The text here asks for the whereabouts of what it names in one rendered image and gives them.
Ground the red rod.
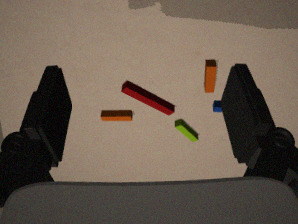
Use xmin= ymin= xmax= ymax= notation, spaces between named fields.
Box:
xmin=121 ymin=81 xmax=175 ymax=115

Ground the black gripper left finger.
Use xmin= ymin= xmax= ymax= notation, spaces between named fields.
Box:
xmin=0 ymin=65 xmax=72 ymax=208

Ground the small blue cube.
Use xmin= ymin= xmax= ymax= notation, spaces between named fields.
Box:
xmin=213 ymin=101 xmax=222 ymax=112

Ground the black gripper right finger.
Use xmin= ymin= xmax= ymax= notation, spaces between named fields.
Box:
xmin=221 ymin=63 xmax=298 ymax=199

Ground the lime green rod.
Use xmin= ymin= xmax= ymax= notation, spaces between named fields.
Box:
xmin=175 ymin=119 xmax=198 ymax=142

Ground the orange rod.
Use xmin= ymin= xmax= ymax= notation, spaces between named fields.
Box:
xmin=204 ymin=60 xmax=217 ymax=93
xmin=100 ymin=110 xmax=133 ymax=121

